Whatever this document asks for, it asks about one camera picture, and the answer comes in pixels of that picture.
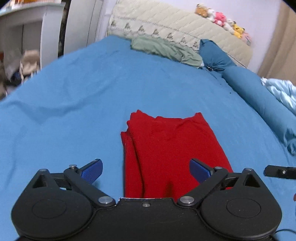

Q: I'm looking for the beige bag on floor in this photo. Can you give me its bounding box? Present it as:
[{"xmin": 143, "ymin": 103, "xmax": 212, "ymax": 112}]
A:
[{"xmin": 19, "ymin": 50, "xmax": 41, "ymax": 79}]

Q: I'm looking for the red knit sweater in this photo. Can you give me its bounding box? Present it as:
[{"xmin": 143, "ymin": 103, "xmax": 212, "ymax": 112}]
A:
[{"xmin": 121, "ymin": 110, "xmax": 232, "ymax": 200}]

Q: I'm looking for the blue bed sheet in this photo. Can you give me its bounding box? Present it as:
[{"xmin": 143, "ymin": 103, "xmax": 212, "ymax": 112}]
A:
[{"xmin": 1, "ymin": 36, "xmax": 295, "ymax": 240}]

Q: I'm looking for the plush toys row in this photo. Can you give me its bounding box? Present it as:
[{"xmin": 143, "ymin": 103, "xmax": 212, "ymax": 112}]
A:
[{"xmin": 195, "ymin": 4, "xmax": 252, "ymax": 46}]

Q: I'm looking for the blue duvet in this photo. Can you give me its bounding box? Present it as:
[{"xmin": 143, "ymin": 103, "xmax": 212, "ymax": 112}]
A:
[{"xmin": 222, "ymin": 66, "xmax": 295, "ymax": 156}]

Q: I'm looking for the green pillow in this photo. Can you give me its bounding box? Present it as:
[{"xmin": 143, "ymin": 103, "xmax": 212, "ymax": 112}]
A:
[{"xmin": 130, "ymin": 36, "xmax": 204, "ymax": 68}]

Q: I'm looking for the cream quilted headboard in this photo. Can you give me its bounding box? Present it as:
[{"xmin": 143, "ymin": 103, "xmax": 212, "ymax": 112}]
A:
[{"xmin": 107, "ymin": 1, "xmax": 252, "ymax": 68}]

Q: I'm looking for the dark blue pillow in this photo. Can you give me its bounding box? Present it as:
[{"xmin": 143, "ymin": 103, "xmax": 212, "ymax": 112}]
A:
[{"xmin": 199, "ymin": 39, "xmax": 236, "ymax": 72}]

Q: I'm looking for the light blue satin blanket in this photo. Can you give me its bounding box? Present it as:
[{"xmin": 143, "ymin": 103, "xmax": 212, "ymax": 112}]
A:
[{"xmin": 261, "ymin": 77, "xmax": 296, "ymax": 114}]

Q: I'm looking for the grey white wardrobe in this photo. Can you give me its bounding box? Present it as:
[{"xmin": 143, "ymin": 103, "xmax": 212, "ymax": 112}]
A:
[{"xmin": 58, "ymin": 0, "xmax": 103, "ymax": 57}]

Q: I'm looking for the beige curtain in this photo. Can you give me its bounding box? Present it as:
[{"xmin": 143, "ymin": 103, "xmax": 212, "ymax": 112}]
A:
[{"xmin": 257, "ymin": 1, "xmax": 295, "ymax": 84}]

